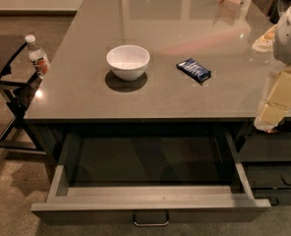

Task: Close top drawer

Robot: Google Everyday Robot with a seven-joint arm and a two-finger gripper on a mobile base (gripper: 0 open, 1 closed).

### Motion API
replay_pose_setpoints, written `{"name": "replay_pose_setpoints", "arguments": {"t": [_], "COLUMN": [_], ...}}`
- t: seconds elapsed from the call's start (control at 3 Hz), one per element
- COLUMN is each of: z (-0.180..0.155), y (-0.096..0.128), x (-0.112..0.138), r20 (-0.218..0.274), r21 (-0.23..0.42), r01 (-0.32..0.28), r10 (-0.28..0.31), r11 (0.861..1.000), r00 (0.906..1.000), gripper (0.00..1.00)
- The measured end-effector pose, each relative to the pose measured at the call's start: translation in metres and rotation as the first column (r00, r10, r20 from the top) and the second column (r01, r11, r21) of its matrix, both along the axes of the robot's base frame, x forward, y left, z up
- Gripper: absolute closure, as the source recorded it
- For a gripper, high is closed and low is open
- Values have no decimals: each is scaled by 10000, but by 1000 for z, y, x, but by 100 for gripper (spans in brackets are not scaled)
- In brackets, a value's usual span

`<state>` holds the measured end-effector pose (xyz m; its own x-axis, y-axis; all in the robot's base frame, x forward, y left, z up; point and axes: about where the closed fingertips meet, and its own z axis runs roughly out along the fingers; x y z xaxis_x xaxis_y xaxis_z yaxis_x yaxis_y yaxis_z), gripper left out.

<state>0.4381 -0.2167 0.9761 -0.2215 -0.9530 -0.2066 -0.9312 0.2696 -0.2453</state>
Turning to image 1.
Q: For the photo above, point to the padded gripper body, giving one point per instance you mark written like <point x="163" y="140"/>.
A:
<point x="290" y="38"/>

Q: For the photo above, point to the grey top drawer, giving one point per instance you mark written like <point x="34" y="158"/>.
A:
<point x="196" y="176"/>

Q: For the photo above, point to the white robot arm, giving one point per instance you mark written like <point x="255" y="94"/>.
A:
<point x="282" y="39"/>

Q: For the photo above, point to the blue snack bar wrapper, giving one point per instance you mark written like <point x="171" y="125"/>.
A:
<point x="195" y="70"/>

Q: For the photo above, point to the grey counter cabinet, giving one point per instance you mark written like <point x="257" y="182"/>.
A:
<point x="81" y="93"/>

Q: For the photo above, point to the white ceramic bowl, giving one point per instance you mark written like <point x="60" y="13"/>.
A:
<point x="128" y="62"/>

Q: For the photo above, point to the clear plastic water bottle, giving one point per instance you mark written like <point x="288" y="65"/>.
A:
<point x="37" y="56"/>

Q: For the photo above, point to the black chair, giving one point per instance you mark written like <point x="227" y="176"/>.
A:
<point x="17" y="95"/>

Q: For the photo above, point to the metal drawer handle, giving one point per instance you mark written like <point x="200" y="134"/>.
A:
<point x="150" y="218"/>

